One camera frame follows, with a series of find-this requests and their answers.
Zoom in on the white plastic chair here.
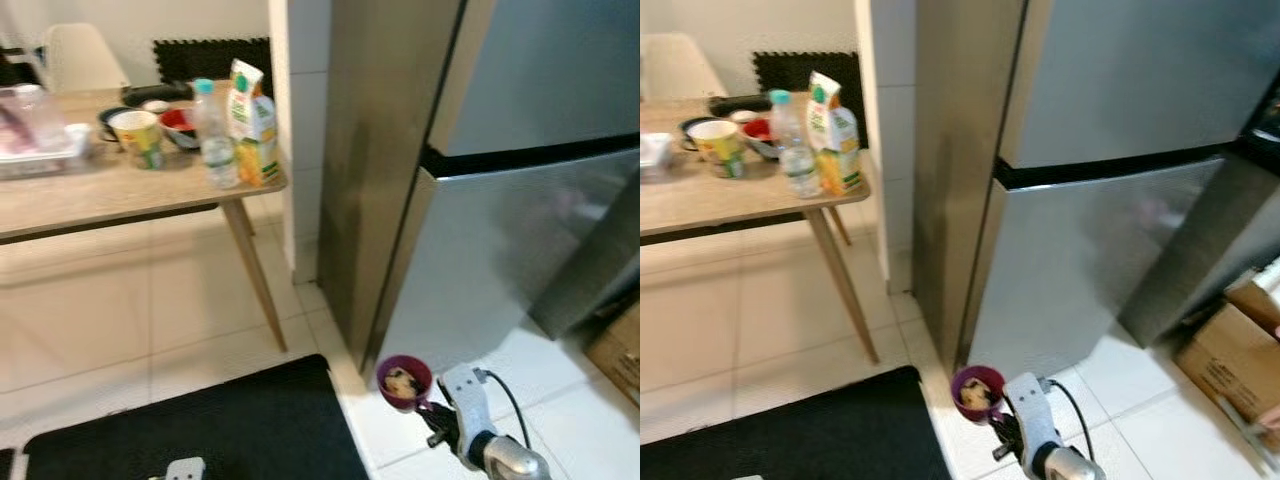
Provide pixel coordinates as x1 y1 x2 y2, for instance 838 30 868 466
640 32 732 102
40 22 132 96

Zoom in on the clear water bottle teal cap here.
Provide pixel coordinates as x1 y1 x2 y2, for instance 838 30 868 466
192 78 242 191
768 89 824 200

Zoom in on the pink transparent pitcher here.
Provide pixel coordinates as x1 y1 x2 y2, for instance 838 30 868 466
0 84 69 157

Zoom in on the black bowl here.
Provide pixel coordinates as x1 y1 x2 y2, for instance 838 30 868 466
677 115 713 153
97 104 136 143

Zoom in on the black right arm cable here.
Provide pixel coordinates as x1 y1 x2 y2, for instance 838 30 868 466
476 367 533 451
1040 377 1096 456

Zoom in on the light wooden table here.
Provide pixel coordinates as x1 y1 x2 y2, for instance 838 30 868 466
0 85 291 353
640 97 883 366

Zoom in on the dark purple cup with handle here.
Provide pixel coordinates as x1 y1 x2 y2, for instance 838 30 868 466
950 365 1011 426
376 354 445 416

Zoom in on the silver two door fridge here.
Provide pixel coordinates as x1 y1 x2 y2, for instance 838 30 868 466
911 0 1280 386
317 0 641 379

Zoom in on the large black floor mat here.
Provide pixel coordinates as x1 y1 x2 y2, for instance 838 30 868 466
640 365 956 480
20 353 373 480

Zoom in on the yellow green paper cup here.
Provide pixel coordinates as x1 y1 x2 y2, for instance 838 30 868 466
689 119 748 181
107 108 166 170

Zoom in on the bowl with red food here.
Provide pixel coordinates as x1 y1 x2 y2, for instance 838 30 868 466
159 105 203 151
742 116 783 161

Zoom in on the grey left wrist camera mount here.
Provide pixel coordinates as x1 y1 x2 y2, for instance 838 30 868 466
150 457 207 480

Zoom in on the flat black tray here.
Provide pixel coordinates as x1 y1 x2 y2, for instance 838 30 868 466
705 93 774 119
120 82 197 109

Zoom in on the brown cardboard box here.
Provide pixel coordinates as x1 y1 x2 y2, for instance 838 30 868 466
1172 280 1280 429
584 300 641 407

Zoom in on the black foam puzzle mat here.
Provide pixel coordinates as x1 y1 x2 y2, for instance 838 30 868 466
152 37 274 101
752 50 865 151

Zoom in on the yellow green juice carton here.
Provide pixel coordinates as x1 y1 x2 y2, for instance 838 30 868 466
805 70 867 198
227 59 282 189

